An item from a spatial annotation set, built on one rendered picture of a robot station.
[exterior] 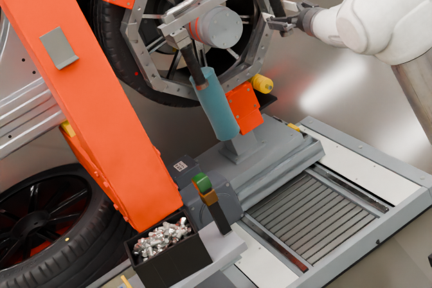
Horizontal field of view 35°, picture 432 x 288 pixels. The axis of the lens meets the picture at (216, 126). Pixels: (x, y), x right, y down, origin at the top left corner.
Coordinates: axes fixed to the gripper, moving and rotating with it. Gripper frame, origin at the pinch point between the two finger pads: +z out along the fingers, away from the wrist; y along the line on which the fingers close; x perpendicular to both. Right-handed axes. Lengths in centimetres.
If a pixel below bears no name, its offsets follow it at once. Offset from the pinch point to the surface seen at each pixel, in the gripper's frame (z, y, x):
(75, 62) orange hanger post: -17, -68, 25
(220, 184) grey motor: 0, -43, -43
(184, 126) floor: 128, -14, -83
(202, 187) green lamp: -32, -56, -19
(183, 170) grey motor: 17, -48, -40
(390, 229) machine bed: -27, -2, -80
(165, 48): 46, -27, -8
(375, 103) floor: 46, 52, -83
